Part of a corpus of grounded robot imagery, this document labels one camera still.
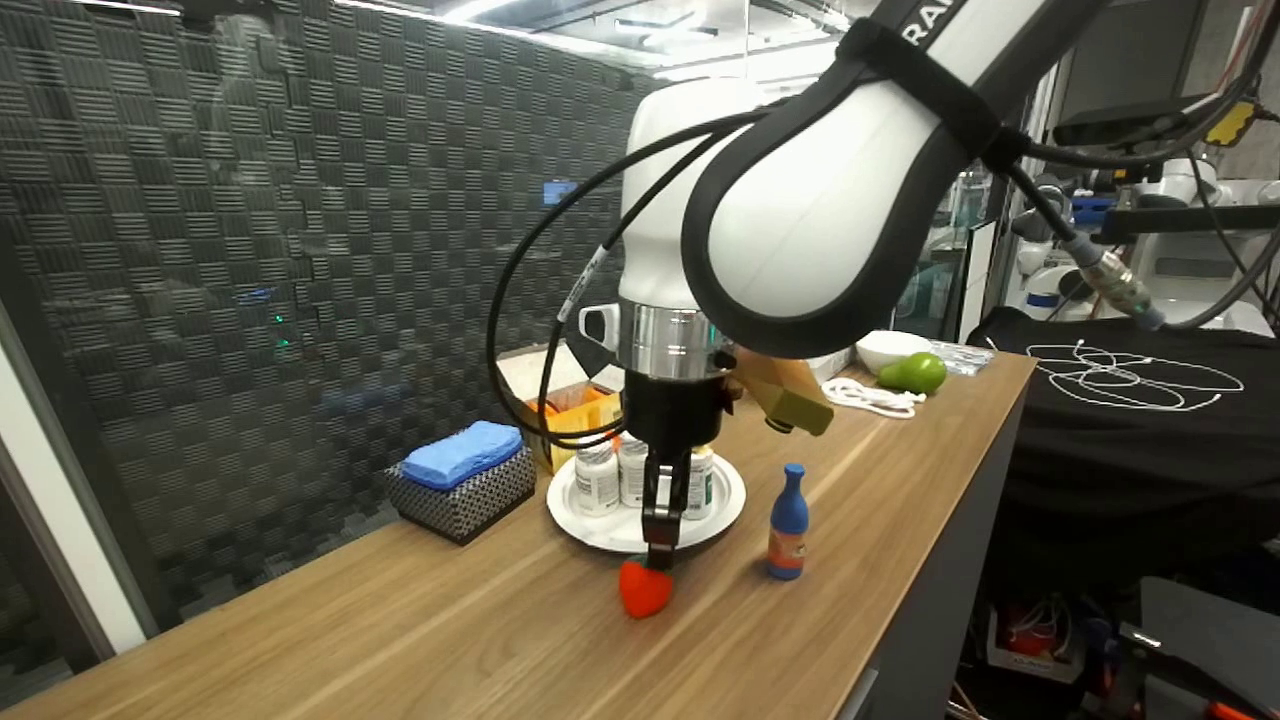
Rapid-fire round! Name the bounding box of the large white pill bottle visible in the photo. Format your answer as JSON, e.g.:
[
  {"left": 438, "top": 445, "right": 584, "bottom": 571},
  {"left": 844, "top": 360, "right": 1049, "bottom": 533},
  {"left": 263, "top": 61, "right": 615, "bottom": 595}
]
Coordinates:
[{"left": 611, "top": 436, "right": 655, "bottom": 507}]

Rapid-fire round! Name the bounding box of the yellow tag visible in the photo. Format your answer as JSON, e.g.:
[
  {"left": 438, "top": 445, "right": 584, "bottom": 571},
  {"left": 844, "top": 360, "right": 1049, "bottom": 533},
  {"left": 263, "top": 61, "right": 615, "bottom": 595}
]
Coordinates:
[{"left": 1199, "top": 95, "right": 1262, "bottom": 153}]

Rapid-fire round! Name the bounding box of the black office chair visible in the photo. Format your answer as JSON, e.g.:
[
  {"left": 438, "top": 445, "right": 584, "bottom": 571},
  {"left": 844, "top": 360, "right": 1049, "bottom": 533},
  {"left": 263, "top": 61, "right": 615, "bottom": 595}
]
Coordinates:
[{"left": 1123, "top": 571, "right": 1280, "bottom": 720}]

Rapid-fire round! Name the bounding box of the blue box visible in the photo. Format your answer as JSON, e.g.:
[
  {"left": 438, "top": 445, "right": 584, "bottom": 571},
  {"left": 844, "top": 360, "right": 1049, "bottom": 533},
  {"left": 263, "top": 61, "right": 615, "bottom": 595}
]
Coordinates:
[{"left": 383, "top": 448, "right": 538, "bottom": 546}]

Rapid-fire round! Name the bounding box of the red strawberry toy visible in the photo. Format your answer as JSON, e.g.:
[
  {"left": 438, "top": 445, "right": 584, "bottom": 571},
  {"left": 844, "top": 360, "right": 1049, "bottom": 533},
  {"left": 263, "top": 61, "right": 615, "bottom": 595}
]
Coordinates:
[{"left": 611, "top": 555, "right": 681, "bottom": 625}]

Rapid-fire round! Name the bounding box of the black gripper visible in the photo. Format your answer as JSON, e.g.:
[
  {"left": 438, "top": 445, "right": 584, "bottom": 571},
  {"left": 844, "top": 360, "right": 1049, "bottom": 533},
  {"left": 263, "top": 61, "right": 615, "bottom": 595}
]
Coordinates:
[{"left": 618, "top": 372, "right": 736, "bottom": 575}]

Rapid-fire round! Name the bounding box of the white paper plate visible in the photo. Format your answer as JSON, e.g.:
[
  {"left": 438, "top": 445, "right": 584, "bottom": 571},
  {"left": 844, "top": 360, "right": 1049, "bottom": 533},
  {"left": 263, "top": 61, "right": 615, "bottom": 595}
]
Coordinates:
[{"left": 543, "top": 445, "right": 753, "bottom": 560}]

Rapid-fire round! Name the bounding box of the white lab device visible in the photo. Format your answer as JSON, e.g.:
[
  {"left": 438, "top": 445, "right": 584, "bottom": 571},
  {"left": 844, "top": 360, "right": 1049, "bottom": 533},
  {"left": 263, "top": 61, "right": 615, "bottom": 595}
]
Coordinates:
[{"left": 1004, "top": 232, "right": 1117, "bottom": 325}]

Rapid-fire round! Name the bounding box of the dark monitor screen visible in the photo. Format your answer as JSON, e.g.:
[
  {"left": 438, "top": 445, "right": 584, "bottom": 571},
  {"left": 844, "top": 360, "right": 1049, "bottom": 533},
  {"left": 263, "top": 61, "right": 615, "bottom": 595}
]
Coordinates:
[{"left": 1055, "top": 0, "right": 1280, "bottom": 137}]

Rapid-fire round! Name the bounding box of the small white pill bottle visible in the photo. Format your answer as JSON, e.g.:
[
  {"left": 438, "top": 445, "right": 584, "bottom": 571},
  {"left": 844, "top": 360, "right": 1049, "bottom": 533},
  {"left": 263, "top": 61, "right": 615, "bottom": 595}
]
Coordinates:
[{"left": 573, "top": 436, "right": 625, "bottom": 511}]

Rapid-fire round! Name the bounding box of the yellow open cardboard box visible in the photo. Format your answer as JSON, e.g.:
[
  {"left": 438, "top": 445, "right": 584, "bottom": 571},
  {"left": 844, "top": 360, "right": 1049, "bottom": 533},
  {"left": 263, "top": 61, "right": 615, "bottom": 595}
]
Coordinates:
[{"left": 531, "top": 375, "right": 632, "bottom": 473}]

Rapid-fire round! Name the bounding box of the green label white bottle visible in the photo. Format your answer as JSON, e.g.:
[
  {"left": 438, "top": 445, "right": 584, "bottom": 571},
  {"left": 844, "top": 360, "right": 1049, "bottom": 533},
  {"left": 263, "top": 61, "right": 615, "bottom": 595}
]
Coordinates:
[{"left": 675, "top": 445, "right": 719, "bottom": 517}]

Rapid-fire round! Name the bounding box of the black cloth covered table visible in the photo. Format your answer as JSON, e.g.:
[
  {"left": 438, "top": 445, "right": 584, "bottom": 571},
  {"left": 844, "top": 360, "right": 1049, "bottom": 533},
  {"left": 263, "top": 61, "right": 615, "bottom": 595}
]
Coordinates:
[{"left": 963, "top": 307, "right": 1280, "bottom": 566}]

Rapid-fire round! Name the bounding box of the thin white cable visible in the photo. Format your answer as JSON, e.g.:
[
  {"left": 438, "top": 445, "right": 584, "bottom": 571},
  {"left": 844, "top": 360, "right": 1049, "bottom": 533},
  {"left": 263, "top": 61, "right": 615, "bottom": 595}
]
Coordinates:
[{"left": 1022, "top": 338, "right": 1250, "bottom": 417}]

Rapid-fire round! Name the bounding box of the green fruit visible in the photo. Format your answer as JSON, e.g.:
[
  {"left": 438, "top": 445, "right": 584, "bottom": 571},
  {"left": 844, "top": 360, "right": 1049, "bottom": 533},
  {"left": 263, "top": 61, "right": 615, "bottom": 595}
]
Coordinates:
[{"left": 876, "top": 347, "right": 950, "bottom": 402}]

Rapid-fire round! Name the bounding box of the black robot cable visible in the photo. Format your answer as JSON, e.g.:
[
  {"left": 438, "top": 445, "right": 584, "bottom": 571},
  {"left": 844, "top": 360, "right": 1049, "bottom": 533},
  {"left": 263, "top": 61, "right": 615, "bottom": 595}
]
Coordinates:
[{"left": 479, "top": 26, "right": 1280, "bottom": 452}]

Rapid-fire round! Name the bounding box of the blue sponge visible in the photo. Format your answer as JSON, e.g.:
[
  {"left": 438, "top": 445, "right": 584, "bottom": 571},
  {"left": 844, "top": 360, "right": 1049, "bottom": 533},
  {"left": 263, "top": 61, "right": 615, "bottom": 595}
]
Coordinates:
[{"left": 397, "top": 417, "right": 528, "bottom": 496}]

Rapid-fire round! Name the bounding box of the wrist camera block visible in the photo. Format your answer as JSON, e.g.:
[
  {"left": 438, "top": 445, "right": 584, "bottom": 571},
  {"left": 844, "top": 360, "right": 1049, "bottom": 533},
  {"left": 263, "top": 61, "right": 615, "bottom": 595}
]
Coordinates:
[{"left": 728, "top": 347, "right": 840, "bottom": 440}]

